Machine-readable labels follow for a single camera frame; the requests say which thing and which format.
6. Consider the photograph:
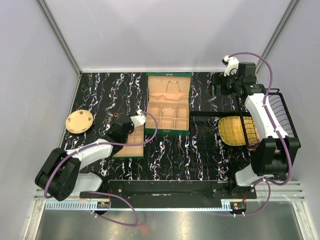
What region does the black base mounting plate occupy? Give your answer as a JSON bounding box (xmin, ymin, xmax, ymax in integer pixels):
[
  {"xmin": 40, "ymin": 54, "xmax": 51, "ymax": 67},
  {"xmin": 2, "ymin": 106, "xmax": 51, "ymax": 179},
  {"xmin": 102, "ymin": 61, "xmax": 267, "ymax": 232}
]
[{"xmin": 79, "ymin": 179, "xmax": 258, "ymax": 201}]

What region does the woven bamboo tray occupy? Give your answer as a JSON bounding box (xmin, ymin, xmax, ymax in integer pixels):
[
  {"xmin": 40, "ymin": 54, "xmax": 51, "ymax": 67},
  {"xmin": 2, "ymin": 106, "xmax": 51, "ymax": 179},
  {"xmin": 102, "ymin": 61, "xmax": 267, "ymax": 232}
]
[{"xmin": 218, "ymin": 116, "xmax": 254, "ymax": 146}]

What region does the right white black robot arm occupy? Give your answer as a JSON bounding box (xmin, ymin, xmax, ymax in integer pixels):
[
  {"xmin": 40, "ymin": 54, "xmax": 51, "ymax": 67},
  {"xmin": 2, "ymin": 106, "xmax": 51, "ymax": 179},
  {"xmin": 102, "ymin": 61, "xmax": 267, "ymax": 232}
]
[{"xmin": 212, "ymin": 56, "xmax": 300, "ymax": 199}]

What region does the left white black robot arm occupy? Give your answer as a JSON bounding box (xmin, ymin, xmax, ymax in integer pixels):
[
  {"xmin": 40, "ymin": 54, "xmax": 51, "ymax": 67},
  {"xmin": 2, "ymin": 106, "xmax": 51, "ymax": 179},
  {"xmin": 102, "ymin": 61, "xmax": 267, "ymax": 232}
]
[{"xmin": 35, "ymin": 116, "xmax": 134, "ymax": 201}]

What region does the silver pearl bracelet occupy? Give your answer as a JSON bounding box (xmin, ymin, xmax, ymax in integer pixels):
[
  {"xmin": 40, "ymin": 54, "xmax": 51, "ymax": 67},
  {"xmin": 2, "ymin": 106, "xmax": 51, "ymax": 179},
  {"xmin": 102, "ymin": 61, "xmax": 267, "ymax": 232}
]
[{"xmin": 161, "ymin": 107, "xmax": 176, "ymax": 118}]

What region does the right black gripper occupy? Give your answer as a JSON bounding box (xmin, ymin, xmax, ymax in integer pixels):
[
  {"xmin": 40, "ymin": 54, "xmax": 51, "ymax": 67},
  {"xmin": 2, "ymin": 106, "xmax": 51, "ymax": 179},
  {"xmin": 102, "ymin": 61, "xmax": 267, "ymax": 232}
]
[{"xmin": 205, "ymin": 70, "xmax": 241, "ymax": 98}]

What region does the black wire dish rack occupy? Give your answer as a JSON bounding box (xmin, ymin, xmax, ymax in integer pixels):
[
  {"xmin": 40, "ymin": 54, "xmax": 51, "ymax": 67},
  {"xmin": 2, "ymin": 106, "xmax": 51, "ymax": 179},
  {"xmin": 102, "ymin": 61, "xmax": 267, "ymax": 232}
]
[{"xmin": 236, "ymin": 88, "xmax": 301, "ymax": 148}]

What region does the red patterned ceramic bowl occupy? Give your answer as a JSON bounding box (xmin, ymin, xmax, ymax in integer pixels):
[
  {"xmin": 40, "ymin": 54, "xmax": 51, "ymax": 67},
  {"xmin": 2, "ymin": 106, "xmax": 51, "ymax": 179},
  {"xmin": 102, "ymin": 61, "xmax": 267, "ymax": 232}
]
[{"xmin": 245, "ymin": 121, "xmax": 261, "ymax": 151}]

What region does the aluminium rail front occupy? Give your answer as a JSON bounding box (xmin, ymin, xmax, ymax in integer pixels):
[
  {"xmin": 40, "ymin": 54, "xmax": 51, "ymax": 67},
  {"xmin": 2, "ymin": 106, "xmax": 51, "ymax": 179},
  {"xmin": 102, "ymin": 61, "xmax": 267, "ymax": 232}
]
[{"xmin": 46, "ymin": 181, "xmax": 305, "ymax": 211}]

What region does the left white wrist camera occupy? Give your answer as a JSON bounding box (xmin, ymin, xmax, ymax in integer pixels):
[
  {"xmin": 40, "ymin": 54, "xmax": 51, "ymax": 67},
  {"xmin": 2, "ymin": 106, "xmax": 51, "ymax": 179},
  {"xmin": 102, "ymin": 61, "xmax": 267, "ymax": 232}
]
[{"xmin": 130, "ymin": 110, "xmax": 147, "ymax": 128}]

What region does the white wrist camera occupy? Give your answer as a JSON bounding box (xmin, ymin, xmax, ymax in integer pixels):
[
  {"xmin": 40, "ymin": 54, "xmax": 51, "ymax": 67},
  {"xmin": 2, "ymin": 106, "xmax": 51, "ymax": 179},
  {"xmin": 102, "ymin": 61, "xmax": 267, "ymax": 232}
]
[
  {"xmin": 130, "ymin": 110, "xmax": 147, "ymax": 128},
  {"xmin": 222, "ymin": 55, "xmax": 239, "ymax": 77}
]

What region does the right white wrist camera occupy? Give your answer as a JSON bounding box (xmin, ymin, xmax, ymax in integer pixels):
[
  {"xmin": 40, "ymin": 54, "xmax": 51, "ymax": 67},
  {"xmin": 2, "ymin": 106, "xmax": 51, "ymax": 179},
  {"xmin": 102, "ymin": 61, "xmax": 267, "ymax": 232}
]
[{"xmin": 222, "ymin": 55, "xmax": 239, "ymax": 77}]

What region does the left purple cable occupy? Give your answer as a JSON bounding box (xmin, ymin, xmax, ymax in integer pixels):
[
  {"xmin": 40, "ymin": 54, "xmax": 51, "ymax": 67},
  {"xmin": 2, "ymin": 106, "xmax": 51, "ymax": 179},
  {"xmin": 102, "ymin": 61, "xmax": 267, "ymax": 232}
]
[{"xmin": 44, "ymin": 111, "xmax": 158, "ymax": 227}]

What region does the green jewelry box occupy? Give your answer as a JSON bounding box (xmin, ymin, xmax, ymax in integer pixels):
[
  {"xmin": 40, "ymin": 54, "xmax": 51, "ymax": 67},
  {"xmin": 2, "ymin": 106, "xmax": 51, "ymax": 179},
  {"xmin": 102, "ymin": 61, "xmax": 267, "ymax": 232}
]
[{"xmin": 144, "ymin": 72, "xmax": 193, "ymax": 136}]

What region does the beige jewelry tray insert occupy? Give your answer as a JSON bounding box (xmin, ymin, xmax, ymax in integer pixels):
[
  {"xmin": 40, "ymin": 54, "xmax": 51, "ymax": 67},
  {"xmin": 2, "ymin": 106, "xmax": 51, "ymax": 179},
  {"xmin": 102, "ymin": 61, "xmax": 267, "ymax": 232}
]
[{"xmin": 113, "ymin": 125, "xmax": 145, "ymax": 158}]

